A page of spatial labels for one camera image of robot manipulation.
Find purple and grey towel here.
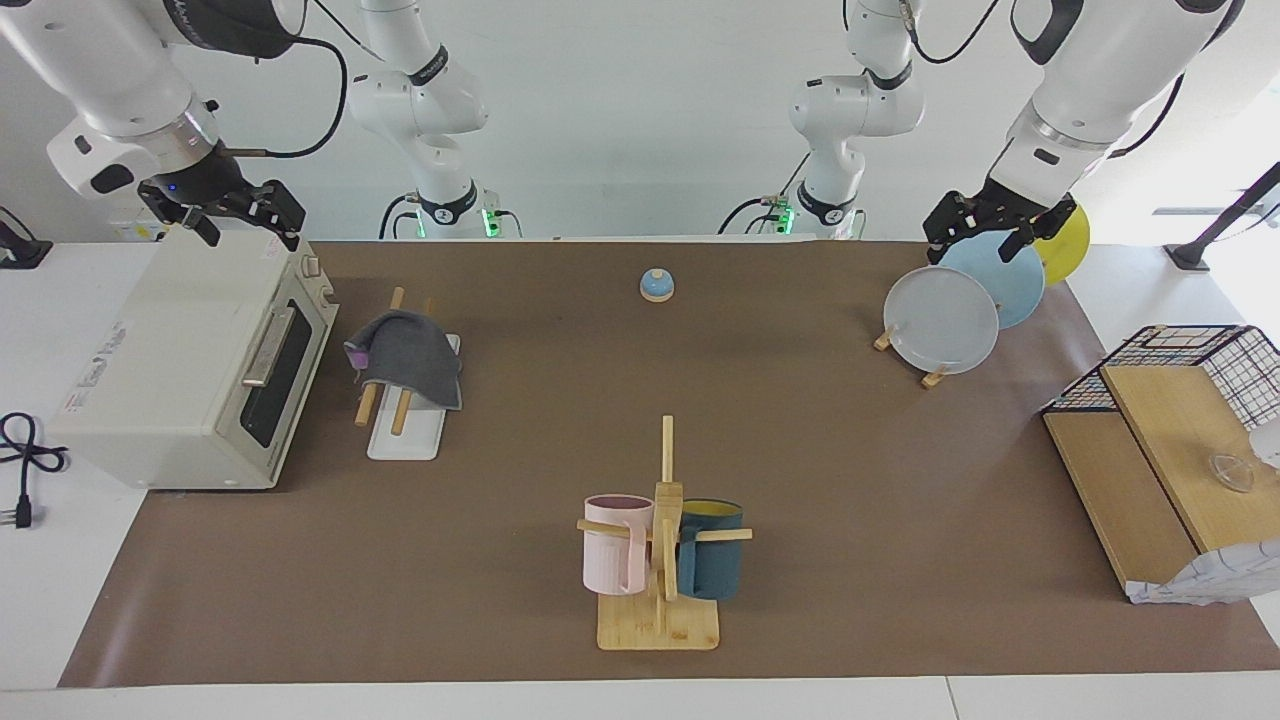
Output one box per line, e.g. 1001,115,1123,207
344,309,464,412

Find wooden plate rack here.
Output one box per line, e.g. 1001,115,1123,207
873,325,951,391

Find white towel rack wooden bars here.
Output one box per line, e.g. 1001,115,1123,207
355,287,461,463

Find light blue plate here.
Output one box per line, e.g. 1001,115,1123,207
928,232,1047,331

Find yellow plate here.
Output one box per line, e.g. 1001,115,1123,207
1035,200,1093,286

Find grey plate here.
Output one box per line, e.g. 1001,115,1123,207
884,267,1001,376

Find cream toaster oven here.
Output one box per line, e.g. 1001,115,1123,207
48,232,341,493

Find wooden shelf box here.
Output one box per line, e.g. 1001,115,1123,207
1042,365,1280,601

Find clear glass object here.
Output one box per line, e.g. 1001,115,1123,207
1205,452,1256,493

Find brown table mat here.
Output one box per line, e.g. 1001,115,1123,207
57,240,1280,689

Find white patterned cloth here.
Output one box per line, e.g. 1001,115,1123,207
1125,540,1280,606

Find dark teal mug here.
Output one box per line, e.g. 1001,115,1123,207
678,499,746,602

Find pink mug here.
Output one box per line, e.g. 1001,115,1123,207
583,495,656,598

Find wooden mug tree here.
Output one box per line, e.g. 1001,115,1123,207
577,416,754,653

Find white wall socket box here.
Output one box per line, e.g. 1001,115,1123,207
107,210,166,243

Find black right base cable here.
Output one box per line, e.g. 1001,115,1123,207
378,190,421,241

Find black base cable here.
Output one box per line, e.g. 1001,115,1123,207
378,190,421,241
718,150,813,237

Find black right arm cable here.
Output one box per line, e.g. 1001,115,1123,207
215,35,351,161

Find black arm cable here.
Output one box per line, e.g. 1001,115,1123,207
900,0,1193,166
215,35,351,161

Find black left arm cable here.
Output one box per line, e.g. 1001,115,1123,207
900,0,1193,166

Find black clamp mount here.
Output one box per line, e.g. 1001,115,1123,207
0,207,53,271

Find black left base cable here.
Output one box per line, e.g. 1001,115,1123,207
718,150,813,237

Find black wire basket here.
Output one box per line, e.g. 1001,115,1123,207
1040,324,1280,433

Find black power cord with plug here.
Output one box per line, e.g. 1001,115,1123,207
0,412,69,531

